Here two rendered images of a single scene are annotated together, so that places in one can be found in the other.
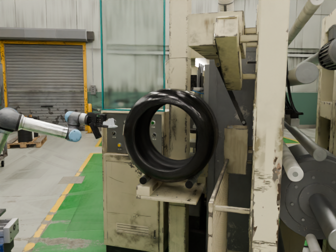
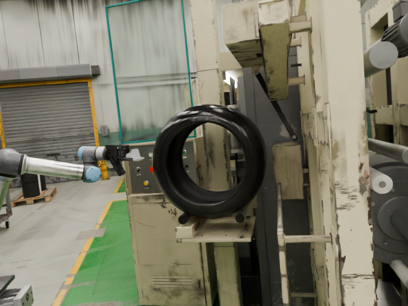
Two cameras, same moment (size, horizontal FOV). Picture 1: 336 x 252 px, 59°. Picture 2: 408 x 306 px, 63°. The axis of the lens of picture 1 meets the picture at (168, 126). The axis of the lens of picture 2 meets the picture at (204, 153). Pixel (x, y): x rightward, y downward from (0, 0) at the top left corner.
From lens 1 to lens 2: 0.19 m
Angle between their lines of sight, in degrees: 3
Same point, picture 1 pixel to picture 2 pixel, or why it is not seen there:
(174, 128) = (211, 153)
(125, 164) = (155, 204)
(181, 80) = (214, 96)
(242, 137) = (294, 155)
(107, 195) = (137, 244)
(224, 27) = (269, 13)
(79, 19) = (81, 53)
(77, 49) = (82, 87)
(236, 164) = (291, 187)
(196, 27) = (232, 20)
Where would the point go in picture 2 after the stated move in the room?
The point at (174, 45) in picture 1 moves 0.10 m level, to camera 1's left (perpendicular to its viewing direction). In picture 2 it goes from (201, 55) to (184, 57)
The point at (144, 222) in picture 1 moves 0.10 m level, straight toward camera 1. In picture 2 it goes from (186, 271) to (187, 278)
